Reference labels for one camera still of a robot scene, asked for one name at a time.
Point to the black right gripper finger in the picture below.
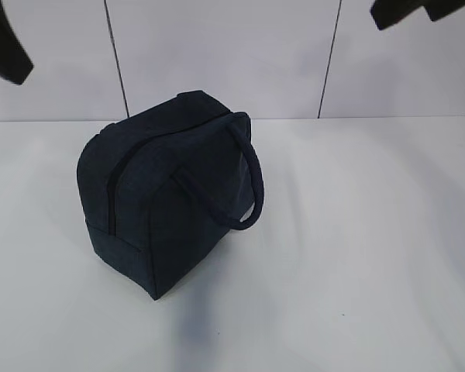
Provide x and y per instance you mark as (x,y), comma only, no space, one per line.
(387,13)
(439,9)

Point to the navy blue lunch bag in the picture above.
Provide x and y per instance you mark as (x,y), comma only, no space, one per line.
(160,189)

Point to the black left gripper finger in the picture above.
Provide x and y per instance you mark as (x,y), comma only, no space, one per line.
(15,64)

